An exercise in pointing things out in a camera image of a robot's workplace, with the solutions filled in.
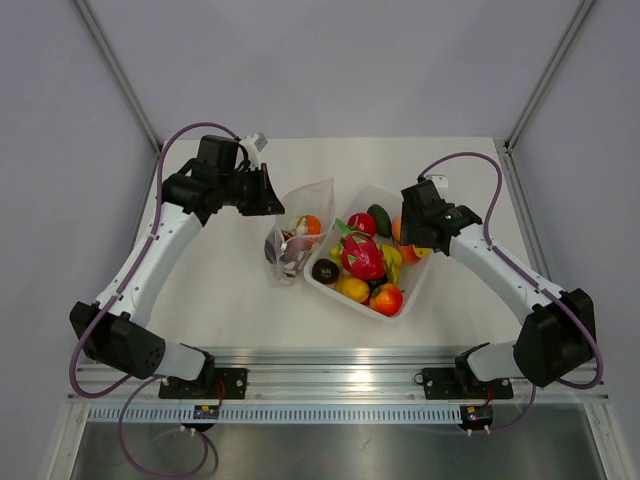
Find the orange pumpkin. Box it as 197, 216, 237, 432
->
296, 215, 322, 235

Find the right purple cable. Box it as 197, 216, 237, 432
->
417, 151, 604, 436

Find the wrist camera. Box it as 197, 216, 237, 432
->
240, 132, 268, 169
425, 175, 449, 196

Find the red orange persimmon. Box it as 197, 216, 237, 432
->
369, 283, 404, 317

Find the dark purple mangosteen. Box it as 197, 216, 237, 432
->
311, 258, 341, 285

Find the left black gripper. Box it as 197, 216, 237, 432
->
219, 163, 285, 217

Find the black mount plate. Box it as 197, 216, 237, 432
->
158, 367, 248, 400
413, 367, 514, 400

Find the dark red plum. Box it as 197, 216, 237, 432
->
264, 229, 286, 265

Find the pink dragon fruit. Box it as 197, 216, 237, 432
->
330, 219, 386, 281

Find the purple eggplant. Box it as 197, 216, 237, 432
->
282, 235, 321, 262

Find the yellow lemon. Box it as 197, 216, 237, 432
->
335, 276, 370, 303

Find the purple cable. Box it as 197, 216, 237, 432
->
67, 120, 241, 476
417, 151, 604, 436

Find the white slotted cable duct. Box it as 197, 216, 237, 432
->
88, 404, 462, 425

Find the clear zip top bag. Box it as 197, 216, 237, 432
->
265, 178, 335, 286

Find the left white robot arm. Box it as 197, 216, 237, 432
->
70, 133, 285, 398

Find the right black mount plate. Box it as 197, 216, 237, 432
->
413, 367, 514, 400

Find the aluminium frame post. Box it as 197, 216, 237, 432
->
504, 0, 598, 154
69, 0, 162, 155

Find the orange peach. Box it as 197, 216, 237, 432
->
391, 216, 402, 244
397, 245, 421, 265

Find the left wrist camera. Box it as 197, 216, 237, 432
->
240, 132, 268, 169

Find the right aluminium frame post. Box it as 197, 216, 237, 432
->
504, 0, 598, 154

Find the left black mount plate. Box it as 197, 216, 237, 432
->
158, 367, 248, 400

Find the left aluminium frame post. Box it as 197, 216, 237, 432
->
69, 0, 162, 155

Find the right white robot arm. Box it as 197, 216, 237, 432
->
401, 179, 603, 396

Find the red tomato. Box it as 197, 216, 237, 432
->
347, 212, 377, 237

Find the green avocado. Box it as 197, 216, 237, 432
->
367, 204, 392, 238

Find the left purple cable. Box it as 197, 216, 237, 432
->
67, 120, 241, 476

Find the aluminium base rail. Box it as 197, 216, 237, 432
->
77, 347, 609, 405

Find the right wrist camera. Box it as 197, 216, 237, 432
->
425, 175, 449, 196

